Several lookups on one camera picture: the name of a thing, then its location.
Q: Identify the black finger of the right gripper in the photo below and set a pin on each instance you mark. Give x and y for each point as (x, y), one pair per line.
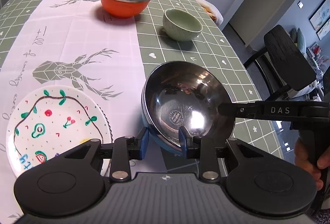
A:
(240, 110)

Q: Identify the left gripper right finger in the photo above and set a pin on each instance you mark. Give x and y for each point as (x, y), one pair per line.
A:
(254, 180)

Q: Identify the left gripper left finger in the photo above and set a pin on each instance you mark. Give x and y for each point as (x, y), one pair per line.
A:
(78, 178)

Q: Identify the blue steel bowl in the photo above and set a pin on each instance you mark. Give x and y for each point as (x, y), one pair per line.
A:
(179, 94)

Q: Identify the white fruity painted plate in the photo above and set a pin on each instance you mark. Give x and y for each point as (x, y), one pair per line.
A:
(47, 122)

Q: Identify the green ceramic bowl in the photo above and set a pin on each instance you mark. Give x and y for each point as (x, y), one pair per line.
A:
(180, 25)

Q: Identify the person's right hand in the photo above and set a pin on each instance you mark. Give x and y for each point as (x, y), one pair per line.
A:
(302, 161)

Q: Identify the black chair right side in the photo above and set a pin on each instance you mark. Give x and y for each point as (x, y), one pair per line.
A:
(287, 61)

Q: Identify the white deer table runner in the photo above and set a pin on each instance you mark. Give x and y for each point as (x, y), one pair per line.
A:
(75, 43)

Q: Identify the framed wall picture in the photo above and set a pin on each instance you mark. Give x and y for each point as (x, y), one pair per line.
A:
(320, 16)

